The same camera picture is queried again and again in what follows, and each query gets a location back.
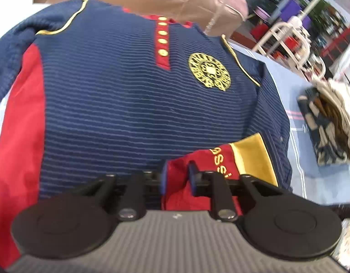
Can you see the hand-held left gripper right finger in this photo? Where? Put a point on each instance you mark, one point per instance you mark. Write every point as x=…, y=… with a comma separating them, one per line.
x=193, y=177

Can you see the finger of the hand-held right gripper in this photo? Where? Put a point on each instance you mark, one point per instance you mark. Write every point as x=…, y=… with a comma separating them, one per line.
x=345, y=210

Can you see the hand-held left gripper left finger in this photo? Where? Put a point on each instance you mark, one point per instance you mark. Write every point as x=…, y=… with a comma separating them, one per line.
x=164, y=179

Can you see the navy and red striped sweater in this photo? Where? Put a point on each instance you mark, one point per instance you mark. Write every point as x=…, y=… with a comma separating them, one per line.
x=106, y=105

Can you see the pile of folded patterned clothes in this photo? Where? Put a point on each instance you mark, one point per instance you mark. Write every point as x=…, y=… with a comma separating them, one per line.
x=328, y=119

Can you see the light blue printed blanket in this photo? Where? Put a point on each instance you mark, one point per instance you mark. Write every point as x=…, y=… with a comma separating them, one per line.
x=311, y=173

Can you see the purple storage boxes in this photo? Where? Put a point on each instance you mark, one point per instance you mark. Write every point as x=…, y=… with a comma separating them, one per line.
x=294, y=10

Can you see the white metal frame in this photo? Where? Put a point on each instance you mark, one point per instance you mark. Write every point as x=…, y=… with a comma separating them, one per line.
x=291, y=37

